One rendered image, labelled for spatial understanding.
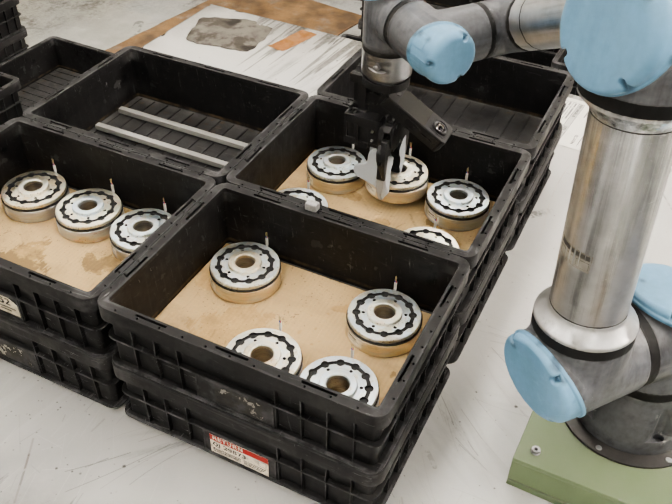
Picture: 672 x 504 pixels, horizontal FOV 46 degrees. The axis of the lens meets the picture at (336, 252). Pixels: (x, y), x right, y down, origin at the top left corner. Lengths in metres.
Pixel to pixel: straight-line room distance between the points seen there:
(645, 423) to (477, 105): 0.77
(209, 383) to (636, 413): 0.54
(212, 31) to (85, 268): 1.08
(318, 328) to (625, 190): 0.49
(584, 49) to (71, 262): 0.82
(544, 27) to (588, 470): 0.56
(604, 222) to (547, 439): 0.40
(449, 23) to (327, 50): 1.08
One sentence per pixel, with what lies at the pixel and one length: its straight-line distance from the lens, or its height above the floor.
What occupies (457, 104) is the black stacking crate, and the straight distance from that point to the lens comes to 1.62.
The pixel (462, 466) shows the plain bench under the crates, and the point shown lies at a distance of 1.14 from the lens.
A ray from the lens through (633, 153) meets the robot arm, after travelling 0.77.
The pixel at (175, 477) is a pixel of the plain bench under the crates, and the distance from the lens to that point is 1.12.
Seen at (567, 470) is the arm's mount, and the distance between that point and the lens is 1.09.
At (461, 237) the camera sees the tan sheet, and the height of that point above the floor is 0.83.
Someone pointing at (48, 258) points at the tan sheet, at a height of 0.83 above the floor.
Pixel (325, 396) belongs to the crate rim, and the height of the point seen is 0.93.
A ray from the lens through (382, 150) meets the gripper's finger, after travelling 1.21.
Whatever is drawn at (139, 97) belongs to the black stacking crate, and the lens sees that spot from 1.65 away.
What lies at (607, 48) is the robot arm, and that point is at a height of 1.33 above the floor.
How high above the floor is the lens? 1.62
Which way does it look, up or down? 40 degrees down
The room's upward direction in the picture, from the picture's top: 2 degrees clockwise
